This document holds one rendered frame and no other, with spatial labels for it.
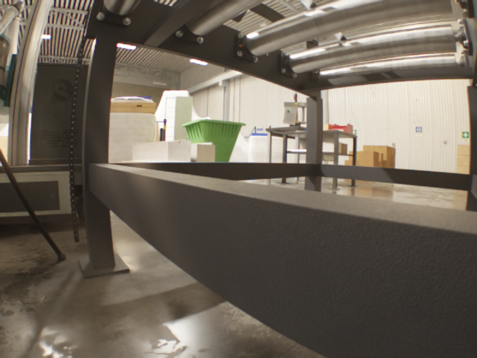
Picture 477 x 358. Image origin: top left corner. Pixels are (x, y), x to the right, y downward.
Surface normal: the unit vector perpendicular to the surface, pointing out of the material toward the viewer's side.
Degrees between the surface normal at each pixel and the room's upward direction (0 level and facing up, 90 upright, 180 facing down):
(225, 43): 90
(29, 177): 90
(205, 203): 90
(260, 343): 0
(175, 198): 90
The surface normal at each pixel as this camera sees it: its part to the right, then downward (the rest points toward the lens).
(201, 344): 0.03, -1.00
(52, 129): 0.60, 0.08
